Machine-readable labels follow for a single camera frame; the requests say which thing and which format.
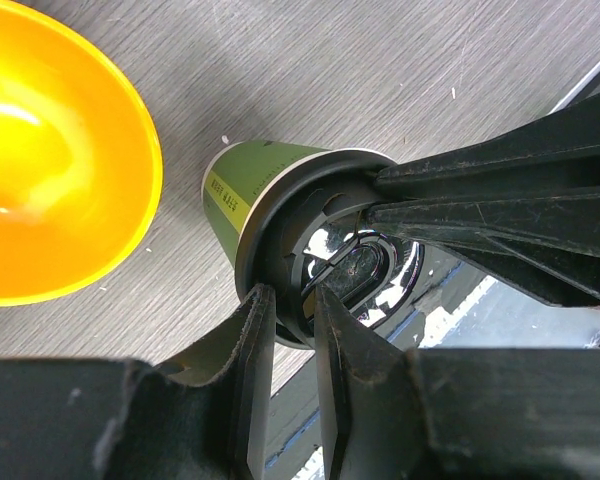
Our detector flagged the green paper cup taken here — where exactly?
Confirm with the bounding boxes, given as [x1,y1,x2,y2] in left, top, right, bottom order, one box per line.
[201,140,325,264]

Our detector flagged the black plastic coffee lid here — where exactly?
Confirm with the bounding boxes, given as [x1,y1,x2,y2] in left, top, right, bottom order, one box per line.
[234,148,426,350]

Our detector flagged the orange bowl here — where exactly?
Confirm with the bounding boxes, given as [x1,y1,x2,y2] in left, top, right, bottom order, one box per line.
[0,1,163,307]

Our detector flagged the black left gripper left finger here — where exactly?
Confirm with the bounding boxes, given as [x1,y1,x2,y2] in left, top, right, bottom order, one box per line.
[0,285,275,479]

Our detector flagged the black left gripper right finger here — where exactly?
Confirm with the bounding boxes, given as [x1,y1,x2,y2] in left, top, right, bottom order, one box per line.
[314,286,600,479]

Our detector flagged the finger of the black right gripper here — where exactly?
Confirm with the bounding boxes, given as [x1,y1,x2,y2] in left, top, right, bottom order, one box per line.
[375,93,600,199]
[367,187,600,308]

